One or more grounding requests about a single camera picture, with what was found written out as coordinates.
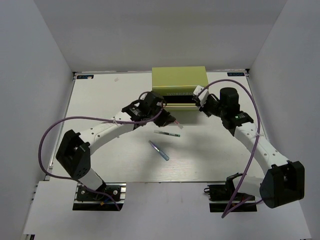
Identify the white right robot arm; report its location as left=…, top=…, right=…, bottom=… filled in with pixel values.
left=193, top=85, right=305, bottom=209

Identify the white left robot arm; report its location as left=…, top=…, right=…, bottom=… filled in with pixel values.
left=55, top=91, right=176, bottom=200

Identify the right corner label sticker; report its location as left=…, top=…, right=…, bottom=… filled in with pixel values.
left=227, top=72, right=245, bottom=77

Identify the green top drawer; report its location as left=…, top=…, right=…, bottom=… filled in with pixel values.
left=163, top=95, right=198, bottom=111

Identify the red pen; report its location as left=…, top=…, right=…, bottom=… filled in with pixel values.
left=174, top=120, right=183, bottom=130

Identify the light blue pen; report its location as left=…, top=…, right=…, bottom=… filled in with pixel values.
left=148, top=140, right=170, bottom=161

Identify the green capped pen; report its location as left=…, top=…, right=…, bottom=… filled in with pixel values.
left=153, top=130, right=181, bottom=138

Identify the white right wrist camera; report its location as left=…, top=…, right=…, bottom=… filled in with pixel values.
left=192, top=85, right=210, bottom=107

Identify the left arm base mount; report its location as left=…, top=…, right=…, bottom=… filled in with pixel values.
left=72, top=183, right=127, bottom=212

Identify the corner label sticker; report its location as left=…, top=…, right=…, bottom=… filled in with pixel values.
left=76, top=74, right=94, bottom=80
left=227, top=72, right=245, bottom=77

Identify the left corner label sticker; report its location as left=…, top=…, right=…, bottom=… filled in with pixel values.
left=76, top=74, right=94, bottom=80

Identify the green metal drawer chest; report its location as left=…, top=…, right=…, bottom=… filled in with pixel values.
left=152, top=66, right=209, bottom=97

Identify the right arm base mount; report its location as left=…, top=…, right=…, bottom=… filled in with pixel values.
left=203, top=182, right=257, bottom=213

